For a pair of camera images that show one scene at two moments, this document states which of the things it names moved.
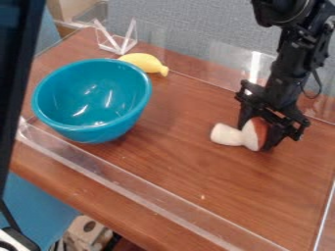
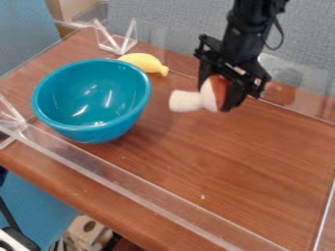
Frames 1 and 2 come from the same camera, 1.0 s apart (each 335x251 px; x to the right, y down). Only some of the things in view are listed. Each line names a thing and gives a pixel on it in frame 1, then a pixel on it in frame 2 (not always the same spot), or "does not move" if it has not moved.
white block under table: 87,235 does not move
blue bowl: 92,98 does not move
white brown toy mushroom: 251,136 -> 206,100
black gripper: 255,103 -> 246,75
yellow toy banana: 148,62 does not move
